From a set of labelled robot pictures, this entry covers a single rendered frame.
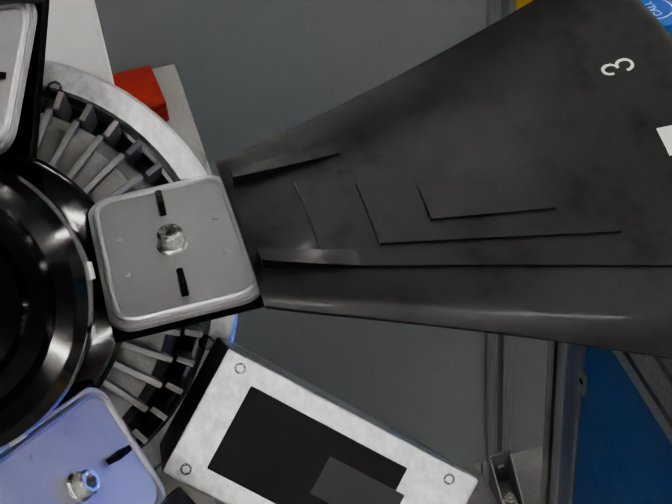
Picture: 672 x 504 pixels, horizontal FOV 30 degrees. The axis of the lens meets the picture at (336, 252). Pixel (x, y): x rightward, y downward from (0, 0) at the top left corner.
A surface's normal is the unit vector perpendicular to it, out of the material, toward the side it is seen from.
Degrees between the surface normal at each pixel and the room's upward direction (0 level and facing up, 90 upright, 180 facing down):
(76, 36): 50
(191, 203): 0
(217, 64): 90
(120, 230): 0
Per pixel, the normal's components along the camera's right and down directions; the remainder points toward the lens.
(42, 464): 0.74, -0.41
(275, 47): 0.26, 0.62
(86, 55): 0.15, 0.00
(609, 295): 0.10, -0.51
